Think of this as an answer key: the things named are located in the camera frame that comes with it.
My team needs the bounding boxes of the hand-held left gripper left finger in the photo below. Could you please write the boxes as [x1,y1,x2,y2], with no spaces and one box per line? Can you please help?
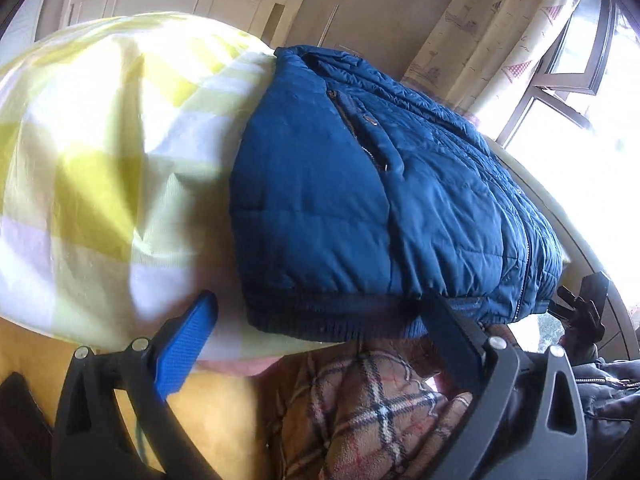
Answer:
[51,290,221,480]

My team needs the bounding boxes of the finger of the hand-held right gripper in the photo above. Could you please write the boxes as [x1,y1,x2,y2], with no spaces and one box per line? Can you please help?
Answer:
[581,272,612,312]
[556,286,587,322]

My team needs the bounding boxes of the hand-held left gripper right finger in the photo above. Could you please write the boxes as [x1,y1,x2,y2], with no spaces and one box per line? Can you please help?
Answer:
[420,287,590,480]

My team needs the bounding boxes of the blue quilted jacket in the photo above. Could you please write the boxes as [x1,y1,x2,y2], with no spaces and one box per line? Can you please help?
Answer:
[231,45,565,343]

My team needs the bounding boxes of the yellow floral bedsheet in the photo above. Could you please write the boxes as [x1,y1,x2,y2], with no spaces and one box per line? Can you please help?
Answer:
[0,317,281,480]

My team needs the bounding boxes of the plaid pants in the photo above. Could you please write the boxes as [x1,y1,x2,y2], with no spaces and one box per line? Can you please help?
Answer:
[265,340,476,480]

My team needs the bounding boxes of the dark cloth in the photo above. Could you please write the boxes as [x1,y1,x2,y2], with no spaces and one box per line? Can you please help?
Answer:
[0,372,55,480]

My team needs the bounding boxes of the yellow white checked cloth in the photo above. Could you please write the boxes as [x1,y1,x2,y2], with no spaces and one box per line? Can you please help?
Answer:
[0,12,311,366]

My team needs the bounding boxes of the window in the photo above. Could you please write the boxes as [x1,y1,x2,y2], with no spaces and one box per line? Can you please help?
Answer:
[495,0,640,311]

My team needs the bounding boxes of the printed cream curtain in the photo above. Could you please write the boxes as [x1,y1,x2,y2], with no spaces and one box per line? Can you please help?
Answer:
[400,0,601,126]

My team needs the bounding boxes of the thin pale pole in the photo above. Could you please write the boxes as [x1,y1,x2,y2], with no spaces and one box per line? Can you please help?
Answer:
[320,4,340,46]

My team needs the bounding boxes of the white wooden headboard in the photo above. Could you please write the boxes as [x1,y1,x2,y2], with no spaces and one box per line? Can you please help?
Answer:
[60,0,311,48]

